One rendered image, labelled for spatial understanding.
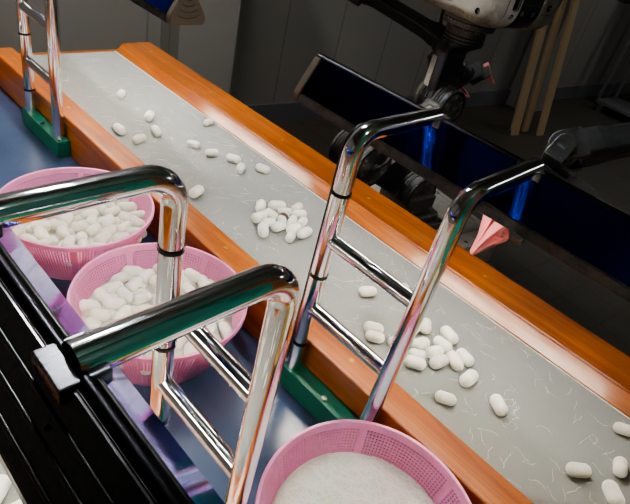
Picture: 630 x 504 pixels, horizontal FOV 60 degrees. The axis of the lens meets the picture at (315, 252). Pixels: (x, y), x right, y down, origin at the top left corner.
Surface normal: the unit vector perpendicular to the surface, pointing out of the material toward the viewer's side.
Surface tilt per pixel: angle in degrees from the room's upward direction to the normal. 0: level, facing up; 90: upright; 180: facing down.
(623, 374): 0
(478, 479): 0
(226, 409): 0
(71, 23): 90
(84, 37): 90
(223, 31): 90
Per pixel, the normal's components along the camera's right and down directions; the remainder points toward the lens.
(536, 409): 0.21, -0.79
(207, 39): 0.57, 0.58
